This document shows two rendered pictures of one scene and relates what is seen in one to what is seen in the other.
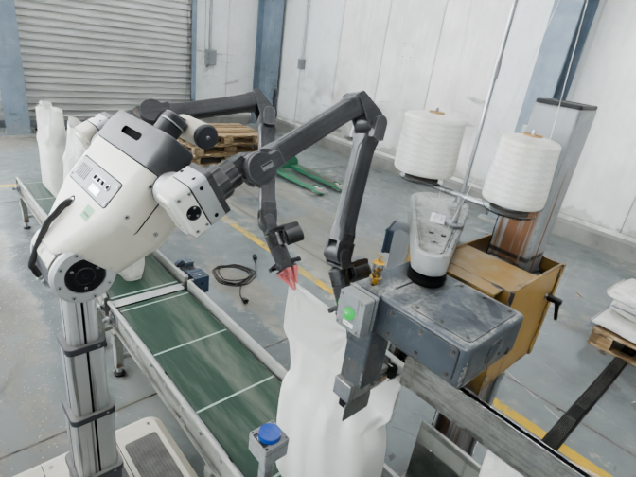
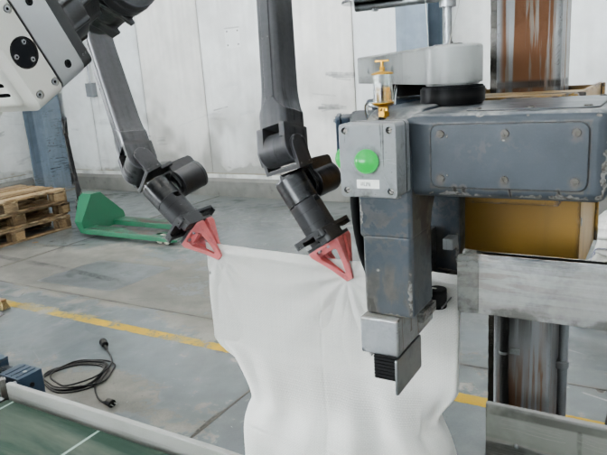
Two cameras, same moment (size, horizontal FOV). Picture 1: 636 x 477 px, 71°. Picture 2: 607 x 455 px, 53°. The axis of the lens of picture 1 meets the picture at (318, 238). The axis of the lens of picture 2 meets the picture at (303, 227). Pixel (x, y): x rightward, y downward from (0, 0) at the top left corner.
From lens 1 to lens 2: 48 cm
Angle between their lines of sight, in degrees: 16
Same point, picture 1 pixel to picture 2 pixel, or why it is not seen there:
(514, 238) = (530, 56)
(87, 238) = not seen: outside the picture
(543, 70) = (407, 13)
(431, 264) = (462, 60)
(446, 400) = (549, 294)
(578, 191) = not seen: hidden behind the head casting
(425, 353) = (524, 168)
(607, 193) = not seen: hidden behind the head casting
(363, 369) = (412, 273)
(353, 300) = (368, 132)
